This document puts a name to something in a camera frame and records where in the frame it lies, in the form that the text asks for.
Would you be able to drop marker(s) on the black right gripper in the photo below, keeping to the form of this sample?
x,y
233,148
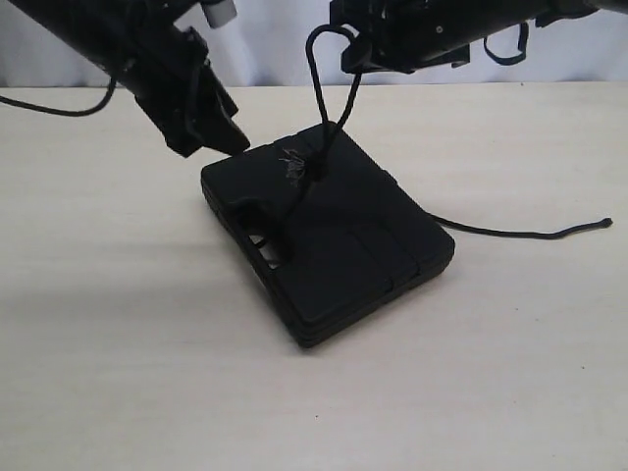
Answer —
x,y
393,36

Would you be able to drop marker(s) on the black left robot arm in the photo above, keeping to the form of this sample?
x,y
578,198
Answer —
x,y
90,28

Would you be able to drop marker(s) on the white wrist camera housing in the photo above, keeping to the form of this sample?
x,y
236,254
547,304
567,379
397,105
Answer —
x,y
218,13

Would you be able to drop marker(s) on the white backdrop cloth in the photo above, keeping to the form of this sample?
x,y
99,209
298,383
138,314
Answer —
x,y
264,46

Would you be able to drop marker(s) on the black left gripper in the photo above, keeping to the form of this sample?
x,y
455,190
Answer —
x,y
167,71

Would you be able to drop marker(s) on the black plastic carry case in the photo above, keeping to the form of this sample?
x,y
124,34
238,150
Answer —
x,y
357,242

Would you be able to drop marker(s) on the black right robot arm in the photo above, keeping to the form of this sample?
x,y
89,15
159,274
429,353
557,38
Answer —
x,y
467,21

